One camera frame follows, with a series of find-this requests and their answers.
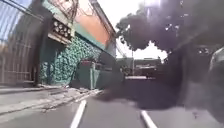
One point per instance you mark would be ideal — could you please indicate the green container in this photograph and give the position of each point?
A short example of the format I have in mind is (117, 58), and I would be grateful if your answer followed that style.
(90, 74)

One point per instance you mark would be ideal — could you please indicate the vehicle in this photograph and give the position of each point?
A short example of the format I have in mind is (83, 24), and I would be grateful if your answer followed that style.
(144, 69)

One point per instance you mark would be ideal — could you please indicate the green patterned building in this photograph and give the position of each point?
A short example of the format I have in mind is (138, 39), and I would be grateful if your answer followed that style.
(71, 50)

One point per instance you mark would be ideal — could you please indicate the large dark tree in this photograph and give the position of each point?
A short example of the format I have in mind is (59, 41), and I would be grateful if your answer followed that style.
(173, 26)

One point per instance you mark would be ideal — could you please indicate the metal bar fence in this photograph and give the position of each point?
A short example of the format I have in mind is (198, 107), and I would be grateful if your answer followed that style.
(15, 46)

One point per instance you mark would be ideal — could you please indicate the dark car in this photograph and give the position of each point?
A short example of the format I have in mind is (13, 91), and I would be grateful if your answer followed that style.
(216, 83)

